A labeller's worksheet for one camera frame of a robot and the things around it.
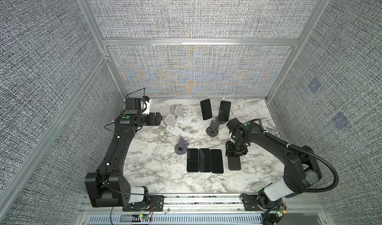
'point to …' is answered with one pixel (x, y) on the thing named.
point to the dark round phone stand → (213, 130)
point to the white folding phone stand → (171, 127)
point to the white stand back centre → (207, 122)
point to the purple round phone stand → (181, 147)
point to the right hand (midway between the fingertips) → (230, 153)
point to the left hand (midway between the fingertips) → (154, 117)
